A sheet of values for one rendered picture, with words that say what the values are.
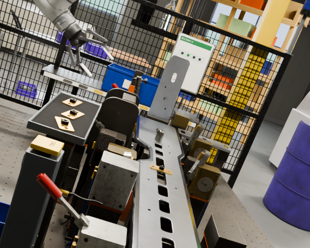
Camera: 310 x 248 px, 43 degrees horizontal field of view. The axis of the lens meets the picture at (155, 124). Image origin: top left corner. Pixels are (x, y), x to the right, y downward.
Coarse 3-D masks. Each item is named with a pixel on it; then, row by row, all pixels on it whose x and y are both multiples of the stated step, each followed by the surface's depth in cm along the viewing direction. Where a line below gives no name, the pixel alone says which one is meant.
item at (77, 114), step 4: (64, 112) 107; (68, 112) 109; (72, 112) 108; (76, 112) 108; (80, 112) 113; (64, 116) 105; (68, 116) 105; (72, 116) 107; (76, 116) 108; (80, 116) 109
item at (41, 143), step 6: (36, 138) 84; (42, 138) 86; (48, 138) 87; (36, 144) 82; (42, 144) 83; (48, 144) 84; (54, 144) 85; (60, 144) 86; (42, 150) 82; (48, 150) 82; (54, 150) 82; (60, 150) 84
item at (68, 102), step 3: (69, 99) 121; (72, 99) 119; (75, 99) 120; (63, 102) 116; (66, 102) 117; (69, 102) 118; (72, 102) 119; (75, 102) 120; (78, 102) 121; (81, 102) 123; (69, 105) 116; (72, 105) 116; (75, 105) 117
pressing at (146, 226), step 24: (144, 120) 196; (144, 144) 160; (168, 144) 172; (144, 168) 135; (168, 168) 143; (144, 192) 117; (168, 192) 123; (144, 216) 103; (168, 216) 108; (192, 216) 114; (144, 240) 92; (192, 240) 100
